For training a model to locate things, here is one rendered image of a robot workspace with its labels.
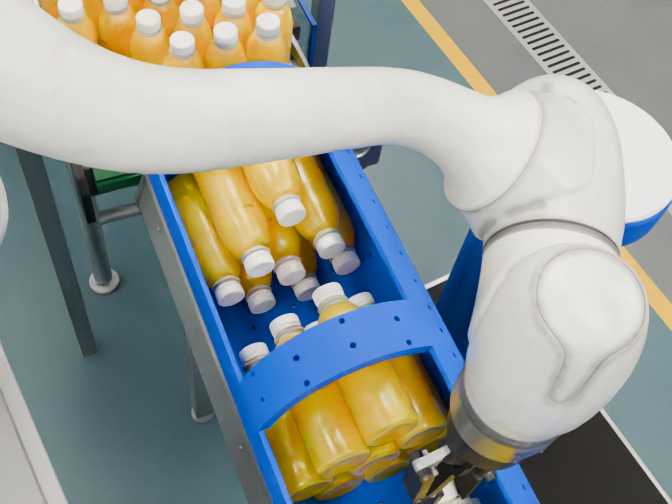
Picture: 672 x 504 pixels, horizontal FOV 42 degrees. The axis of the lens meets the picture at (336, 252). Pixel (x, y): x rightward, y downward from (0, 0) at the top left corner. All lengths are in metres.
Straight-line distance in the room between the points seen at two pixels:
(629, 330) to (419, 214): 2.07
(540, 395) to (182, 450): 1.71
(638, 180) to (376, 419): 0.68
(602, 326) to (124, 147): 0.30
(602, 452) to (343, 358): 1.35
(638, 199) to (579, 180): 0.82
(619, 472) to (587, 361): 1.70
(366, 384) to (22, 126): 0.63
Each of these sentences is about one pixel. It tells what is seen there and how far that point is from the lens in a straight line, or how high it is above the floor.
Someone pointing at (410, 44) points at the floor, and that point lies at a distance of 3.06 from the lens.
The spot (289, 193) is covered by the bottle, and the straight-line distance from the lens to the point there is 1.15.
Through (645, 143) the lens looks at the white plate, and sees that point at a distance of 1.54.
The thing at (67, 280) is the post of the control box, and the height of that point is 0.39.
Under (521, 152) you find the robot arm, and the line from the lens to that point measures 0.63.
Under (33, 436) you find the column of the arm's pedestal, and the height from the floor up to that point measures 1.00.
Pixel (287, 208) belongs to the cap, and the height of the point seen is 1.17.
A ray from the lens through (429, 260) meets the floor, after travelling 2.53.
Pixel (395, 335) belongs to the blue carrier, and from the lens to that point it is 0.99.
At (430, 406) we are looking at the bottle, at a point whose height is 1.14.
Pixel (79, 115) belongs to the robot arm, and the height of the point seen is 1.76.
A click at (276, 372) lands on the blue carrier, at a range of 1.00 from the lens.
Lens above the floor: 2.10
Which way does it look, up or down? 58 degrees down
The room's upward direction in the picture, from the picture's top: 12 degrees clockwise
